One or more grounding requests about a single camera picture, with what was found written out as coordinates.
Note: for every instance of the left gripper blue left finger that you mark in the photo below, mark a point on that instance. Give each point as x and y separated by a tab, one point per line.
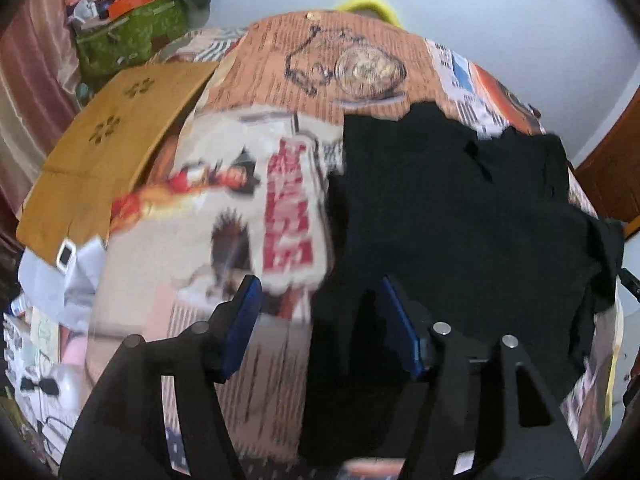
243	309

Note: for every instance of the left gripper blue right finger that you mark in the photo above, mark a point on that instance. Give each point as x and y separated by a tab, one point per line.
407	327

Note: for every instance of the black t-shirt with elephant print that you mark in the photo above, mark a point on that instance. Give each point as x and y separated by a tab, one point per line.
481	232

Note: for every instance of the printed newspaper pattern bedspread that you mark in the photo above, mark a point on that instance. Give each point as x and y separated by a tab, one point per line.
248	193

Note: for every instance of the white small device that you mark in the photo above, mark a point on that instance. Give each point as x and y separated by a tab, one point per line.
66	255

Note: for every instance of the bamboo lap desk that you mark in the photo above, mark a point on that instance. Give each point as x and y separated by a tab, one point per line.
104	153

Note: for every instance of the brown wooden door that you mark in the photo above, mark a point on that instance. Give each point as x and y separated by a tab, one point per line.
610	174

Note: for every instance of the green cloth covered table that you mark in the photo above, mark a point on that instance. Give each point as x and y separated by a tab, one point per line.
129	41

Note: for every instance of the striped red curtain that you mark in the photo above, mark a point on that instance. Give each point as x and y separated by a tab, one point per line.
39	75

